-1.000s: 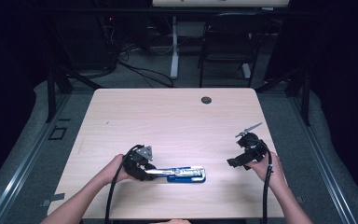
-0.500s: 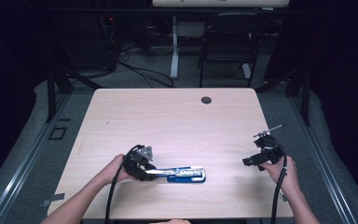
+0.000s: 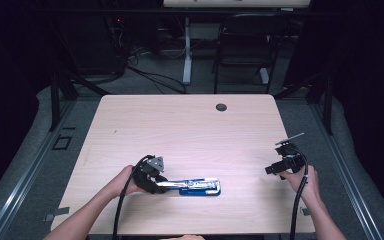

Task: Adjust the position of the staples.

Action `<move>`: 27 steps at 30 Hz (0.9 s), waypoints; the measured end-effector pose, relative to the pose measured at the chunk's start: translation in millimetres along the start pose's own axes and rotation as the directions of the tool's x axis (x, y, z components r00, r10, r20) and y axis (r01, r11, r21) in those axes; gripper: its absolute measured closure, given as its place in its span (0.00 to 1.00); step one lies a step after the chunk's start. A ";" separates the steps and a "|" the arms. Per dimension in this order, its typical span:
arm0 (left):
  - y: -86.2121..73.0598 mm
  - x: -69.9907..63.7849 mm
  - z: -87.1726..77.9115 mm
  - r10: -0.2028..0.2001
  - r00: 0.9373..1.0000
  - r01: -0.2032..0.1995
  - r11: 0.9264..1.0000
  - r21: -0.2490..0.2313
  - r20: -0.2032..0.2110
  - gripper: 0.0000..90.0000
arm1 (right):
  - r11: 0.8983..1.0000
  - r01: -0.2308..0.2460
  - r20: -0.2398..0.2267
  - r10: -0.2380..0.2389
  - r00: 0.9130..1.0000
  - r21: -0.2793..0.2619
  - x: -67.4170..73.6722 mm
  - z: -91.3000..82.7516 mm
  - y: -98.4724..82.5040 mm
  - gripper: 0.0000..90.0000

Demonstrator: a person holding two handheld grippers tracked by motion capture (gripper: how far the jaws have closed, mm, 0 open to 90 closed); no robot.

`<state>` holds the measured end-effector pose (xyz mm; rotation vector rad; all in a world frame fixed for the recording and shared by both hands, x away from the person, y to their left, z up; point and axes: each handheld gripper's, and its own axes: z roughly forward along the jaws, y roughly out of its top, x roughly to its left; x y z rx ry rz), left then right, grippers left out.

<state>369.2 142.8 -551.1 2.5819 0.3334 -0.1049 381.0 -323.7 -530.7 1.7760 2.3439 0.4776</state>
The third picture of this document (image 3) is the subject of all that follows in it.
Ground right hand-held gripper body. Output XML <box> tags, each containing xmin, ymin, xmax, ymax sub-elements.
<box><xmin>274</xmin><ymin>132</ymin><xmax>307</xmax><ymax>173</ymax></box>

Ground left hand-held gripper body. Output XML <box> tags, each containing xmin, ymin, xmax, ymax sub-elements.
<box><xmin>132</xmin><ymin>154</ymin><xmax>168</xmax><ymax>195</ymax></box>

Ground blue and silver stapler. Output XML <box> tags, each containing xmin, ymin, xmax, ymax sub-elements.
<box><xmin>155</xmin><ymin>177</ymin><xmax>222</xmax><ymax>197</ymax></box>

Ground person's left hand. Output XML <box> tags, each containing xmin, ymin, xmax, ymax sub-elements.
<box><xmin>111</xmin><ymin>164</ymin><xmax>148</xmax><ymax>199</ymax></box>

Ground person's right hand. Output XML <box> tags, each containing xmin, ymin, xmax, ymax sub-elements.
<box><xmin>279</xmin><ymin>164</ymin><xmax>321</xmax><ymax>201</ymax></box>

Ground person's body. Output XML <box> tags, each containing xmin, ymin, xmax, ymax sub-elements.
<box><xmin>159</xmin><ymin>234</ymin><xmax>207</xmax><ymax>240</ymax></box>

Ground white desk leg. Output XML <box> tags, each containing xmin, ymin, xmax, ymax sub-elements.
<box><xmin>259</xmin><ymin>67</ymin><xmax>271</xmax><ymax>85</ymax></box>
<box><xmin>182</xmin><ymin>16</ymin><xmax>194</xmax><ymax>86</ymax></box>

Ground black chair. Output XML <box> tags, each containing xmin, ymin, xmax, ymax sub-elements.
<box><xmin>212</xmin><ymin>12</ymin><xmax>293</xmax><ymax>95</ymax></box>

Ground dark computer tower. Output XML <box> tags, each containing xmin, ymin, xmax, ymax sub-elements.
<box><xmin>56</xmin><ymin>0</ymin><xmax>128</xmax><ymax>76</ymax></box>

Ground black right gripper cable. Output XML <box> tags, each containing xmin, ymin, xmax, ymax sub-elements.
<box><xmin>289</xmin><ymin>143</ymin><xmax>310</xmax><ymax>240</ymax></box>

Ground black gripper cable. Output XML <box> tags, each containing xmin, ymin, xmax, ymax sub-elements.
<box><xmin>289</xmin><ymin>143</ymin><xmax>310</xmax><ymax>240</ymax></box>
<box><xmin>112</xmin><ymin>154</ymin><xmax>156</xmax><ymax>240</ymax></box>

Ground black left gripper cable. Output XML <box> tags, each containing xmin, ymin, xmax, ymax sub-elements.
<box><xmin>112</xmin><ymin>154</ymin><xmax>156</xmax><ymax>240</ymax></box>

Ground aluminium floor rail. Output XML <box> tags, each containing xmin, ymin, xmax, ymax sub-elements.
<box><xmin>310</xmin><ymin>99</ymin><xmax>384</xmax><ymax>240</ymax></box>
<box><xmin>0</xmin><ymin>99</ymin><xmax>78</xmax><ymax>240</ymax></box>

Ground black metal frame post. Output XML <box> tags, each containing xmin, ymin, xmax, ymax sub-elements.
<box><xmin>322</xmin><ymin>73</ymin><xmax>334</xmax><ymax>136</ymax></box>
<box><xmin>48</xmin><ymin>69</ymin><xmax>62</xmax><ymax>132</ymax></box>

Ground black floor cables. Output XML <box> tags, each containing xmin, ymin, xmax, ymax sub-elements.
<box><xmin>125</xmin><ymin>46</ymin><xmax>188</xmax><ymax>95</ymax></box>

